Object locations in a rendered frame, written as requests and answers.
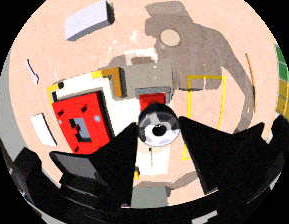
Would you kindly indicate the yellow rectangular outline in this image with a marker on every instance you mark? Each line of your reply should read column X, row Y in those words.
column 189, row 97

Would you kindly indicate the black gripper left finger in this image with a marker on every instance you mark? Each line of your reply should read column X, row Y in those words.
column 112, row 165

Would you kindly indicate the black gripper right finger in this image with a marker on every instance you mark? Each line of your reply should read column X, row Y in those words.
column 213, row 151

